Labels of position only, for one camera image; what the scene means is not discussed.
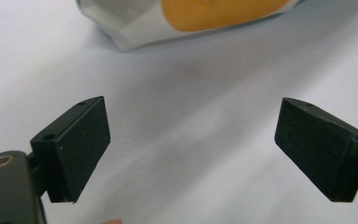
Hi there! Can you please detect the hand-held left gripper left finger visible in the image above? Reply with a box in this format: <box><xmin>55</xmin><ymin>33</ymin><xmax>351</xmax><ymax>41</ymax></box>
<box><xmin>30</xmin><ymin>95</ymin><xmax>112</xmax><ymax>204</ymax></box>

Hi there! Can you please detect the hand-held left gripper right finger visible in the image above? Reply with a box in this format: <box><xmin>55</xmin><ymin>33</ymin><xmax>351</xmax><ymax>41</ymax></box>
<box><xmin>273</xmin><ymin>96</ymin><xmax>358</xmax><ymax>203</ymax></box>

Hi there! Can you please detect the white and orange snack bag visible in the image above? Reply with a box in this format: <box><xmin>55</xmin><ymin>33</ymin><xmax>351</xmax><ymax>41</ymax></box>
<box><xmin>76</xmin><ymin>0</ymin><xmax>302</xmax><ymax>52</ymax></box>

